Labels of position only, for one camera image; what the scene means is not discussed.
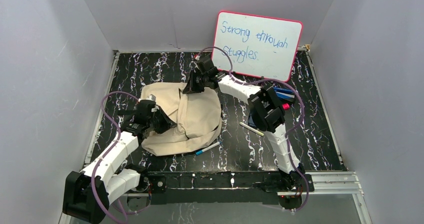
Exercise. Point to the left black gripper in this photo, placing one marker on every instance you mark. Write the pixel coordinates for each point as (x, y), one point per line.
(162, 120)

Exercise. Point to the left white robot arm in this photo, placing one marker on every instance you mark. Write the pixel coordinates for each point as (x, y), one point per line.
(89, 193)

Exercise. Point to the red pink highlighter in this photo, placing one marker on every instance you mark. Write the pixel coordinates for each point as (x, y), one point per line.
(286, 106)

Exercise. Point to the blue black stapler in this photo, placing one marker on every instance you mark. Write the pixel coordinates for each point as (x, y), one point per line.
(285, 95)

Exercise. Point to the beige canvas backpack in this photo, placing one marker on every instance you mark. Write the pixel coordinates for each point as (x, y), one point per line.
(198, 119)

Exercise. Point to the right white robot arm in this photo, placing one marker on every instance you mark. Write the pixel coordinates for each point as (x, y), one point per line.
(267, 112)

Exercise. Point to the white marker pale cap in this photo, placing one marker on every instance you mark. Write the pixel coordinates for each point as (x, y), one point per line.
(252, 129)

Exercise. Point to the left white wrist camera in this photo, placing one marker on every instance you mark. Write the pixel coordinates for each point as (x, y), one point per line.
(151, 98)

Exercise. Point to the white marker blue cap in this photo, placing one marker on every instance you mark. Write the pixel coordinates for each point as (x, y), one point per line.
(207, 148)

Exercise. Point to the pink framed whiteboard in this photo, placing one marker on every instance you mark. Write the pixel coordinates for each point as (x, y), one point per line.
(254, 45)

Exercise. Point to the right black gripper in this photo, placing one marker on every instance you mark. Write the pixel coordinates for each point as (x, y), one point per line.
(192, 87)

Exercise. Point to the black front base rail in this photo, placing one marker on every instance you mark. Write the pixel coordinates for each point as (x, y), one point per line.
(216, 187)

